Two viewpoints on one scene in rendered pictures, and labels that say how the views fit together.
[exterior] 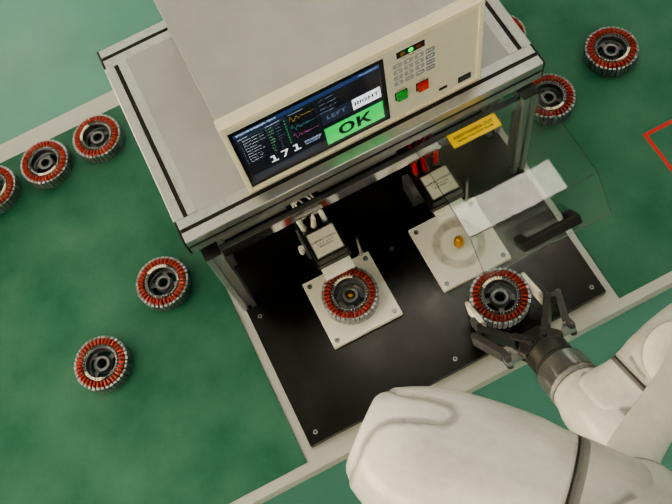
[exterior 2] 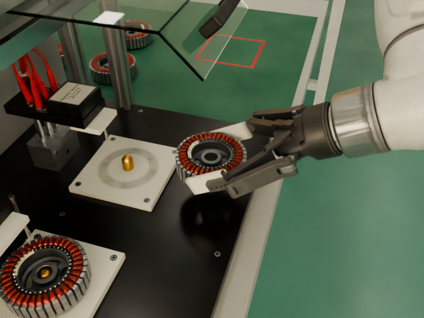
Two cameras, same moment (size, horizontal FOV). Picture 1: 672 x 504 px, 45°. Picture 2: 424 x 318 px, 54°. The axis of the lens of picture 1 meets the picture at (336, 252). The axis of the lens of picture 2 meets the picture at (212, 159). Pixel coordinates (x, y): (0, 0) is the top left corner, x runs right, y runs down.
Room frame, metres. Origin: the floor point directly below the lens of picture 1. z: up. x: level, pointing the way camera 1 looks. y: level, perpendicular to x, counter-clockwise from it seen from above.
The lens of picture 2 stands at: (0.21, 0.19, 1.28)
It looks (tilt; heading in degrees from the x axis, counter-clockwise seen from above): 42 degrees down; 296
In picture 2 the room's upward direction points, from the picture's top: straight up
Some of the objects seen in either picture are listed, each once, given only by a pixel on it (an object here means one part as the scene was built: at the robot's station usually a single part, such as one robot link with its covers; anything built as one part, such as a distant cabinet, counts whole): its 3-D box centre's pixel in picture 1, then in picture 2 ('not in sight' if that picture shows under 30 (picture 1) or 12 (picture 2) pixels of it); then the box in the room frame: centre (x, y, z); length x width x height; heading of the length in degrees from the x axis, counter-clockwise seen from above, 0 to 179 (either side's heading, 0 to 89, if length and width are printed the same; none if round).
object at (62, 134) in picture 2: (423, 183); (54, 144); (0.72, -0.22, 0.80); 0.07 x 0.05 x 0.06; 99
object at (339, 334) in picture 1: (351, 299); (50, 285); (0.54, 0.00, 0.78); 0.15 x 0.15 x 0.01; 9
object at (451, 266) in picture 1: (458, 244); (129, 169); (0.58, -0.24, 0.78); 0.15 x 0.15 x 0.01; 9
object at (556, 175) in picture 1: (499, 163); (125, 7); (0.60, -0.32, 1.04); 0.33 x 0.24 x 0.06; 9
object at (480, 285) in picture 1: (499, 297); (211, 160); (0.43, -0.26, 0.84); 0.11 x 0.11 x 0.04
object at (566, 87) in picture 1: (548, 99); (113, 67); (0.83, -0.54, 0.77); 0.11 x 0.11 x 0.04
